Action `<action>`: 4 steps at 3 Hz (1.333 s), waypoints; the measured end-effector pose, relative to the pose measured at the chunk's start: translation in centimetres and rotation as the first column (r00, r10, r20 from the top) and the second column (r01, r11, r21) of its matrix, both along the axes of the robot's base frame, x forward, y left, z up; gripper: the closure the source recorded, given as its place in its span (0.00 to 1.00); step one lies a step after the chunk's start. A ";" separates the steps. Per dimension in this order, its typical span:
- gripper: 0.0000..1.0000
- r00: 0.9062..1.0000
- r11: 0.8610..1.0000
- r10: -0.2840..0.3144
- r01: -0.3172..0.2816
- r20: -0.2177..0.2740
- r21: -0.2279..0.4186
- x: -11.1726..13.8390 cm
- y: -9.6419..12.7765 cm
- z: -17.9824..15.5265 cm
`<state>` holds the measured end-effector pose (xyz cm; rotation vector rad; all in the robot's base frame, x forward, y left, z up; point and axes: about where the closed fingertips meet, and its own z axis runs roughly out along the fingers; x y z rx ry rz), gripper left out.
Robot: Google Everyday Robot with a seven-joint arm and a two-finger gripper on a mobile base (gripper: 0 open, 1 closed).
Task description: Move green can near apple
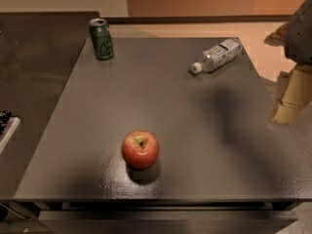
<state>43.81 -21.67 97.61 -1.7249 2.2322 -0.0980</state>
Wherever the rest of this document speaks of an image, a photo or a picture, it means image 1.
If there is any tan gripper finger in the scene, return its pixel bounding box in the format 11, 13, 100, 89
270, 63, 312, 124
269, 23, 288, 40

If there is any green soda can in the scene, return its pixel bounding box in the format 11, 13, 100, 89
89, 18, 114, 60

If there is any red apple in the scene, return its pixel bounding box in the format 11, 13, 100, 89
122, 131, 160, 171

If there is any clear plastic water bottle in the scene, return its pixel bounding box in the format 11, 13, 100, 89
190, 38, 243, 74

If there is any dark side counter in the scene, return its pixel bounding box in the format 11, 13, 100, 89
0, 11, 99, 202

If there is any dark drawer front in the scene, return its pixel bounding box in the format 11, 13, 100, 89
39, 210, 297, 234

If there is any white tray with black items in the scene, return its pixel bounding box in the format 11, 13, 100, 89
0, 110, 20, 154

